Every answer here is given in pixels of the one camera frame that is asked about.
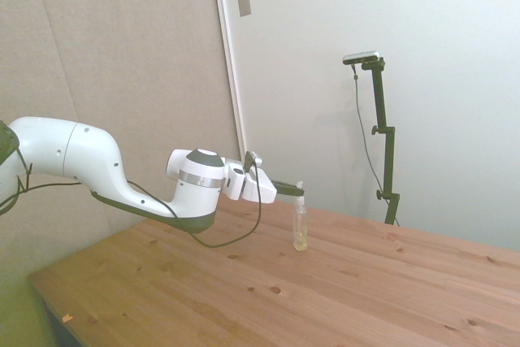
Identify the black camera stand pole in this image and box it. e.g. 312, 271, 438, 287
360, 58, 401, 226

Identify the silver black stand camera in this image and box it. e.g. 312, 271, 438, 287
342, 50, 382, 66

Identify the clear tube with white label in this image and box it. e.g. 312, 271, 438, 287
292, 180, 310, 251

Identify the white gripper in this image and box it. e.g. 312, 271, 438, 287
242, 168, 306, 205

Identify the white vertical trim strip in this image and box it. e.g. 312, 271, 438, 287
210, 0, 249, 157

